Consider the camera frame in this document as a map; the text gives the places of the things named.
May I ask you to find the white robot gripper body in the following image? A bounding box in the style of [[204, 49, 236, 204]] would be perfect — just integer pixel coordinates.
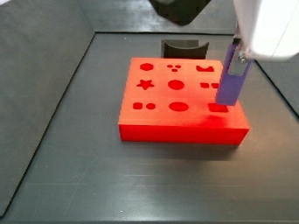
[[232, 0, 299, 61]]

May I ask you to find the purple rectangular peg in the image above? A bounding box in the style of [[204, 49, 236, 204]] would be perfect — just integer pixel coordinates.
[[215, 44, 252, 106]]

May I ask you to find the black curved holder block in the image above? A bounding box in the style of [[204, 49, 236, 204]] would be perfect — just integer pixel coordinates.
[[161, 39, 209, 60]]

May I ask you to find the red shape-sorter block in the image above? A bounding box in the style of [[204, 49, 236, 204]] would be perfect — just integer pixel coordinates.
[[117, 58, 249, 145]]

